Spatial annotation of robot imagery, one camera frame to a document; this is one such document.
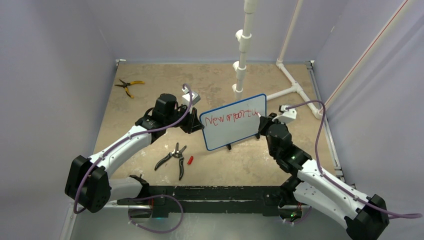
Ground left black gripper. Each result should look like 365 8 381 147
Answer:
164 103 204 134

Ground blue framed whiteboard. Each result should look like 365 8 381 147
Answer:
199 93 267 151

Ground red marker cap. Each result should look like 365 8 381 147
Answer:
187 156 194 165

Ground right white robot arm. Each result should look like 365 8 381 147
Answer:
258 113 390 240

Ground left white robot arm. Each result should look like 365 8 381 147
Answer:
64 91 204 214

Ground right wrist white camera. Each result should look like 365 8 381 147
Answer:
272 105 297 124

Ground wrist white camera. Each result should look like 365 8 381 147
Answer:
181 86 201 106
272 105 297 124

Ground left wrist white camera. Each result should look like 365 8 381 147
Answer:
181 86 201 106

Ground black handled wire stripper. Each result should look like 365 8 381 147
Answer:
154 142 187 181

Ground yellow handled pliers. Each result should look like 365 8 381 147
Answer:
114 79 145 99

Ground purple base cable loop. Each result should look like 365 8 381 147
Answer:
127 194 184 234

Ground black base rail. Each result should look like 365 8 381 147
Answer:
117 185 308 222

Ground white PVC pipe frame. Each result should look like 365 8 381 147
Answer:
232 0 414 107

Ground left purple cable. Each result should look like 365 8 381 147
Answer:
73 83 195 215

